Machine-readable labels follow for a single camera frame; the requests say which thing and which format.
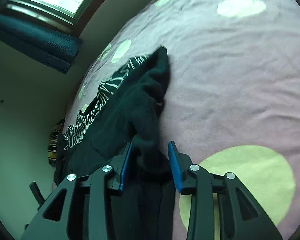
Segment plain black sweatshirt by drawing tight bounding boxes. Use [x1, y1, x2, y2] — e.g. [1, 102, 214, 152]
[54, 47, 175, 239]

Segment black sweatshirt white line print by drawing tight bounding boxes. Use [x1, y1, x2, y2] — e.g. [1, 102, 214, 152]
[61, 54, 149, 151]

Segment striped yellow black cloth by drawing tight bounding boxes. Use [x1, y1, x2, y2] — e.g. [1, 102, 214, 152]
[47, 118, 65, 167]

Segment pink bedsheet green dots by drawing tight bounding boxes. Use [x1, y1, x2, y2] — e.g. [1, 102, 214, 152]
[63, 0, 300, 239]

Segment dark teal curtain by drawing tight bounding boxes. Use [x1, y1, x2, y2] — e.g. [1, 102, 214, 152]
[0, 14, 83, 74]

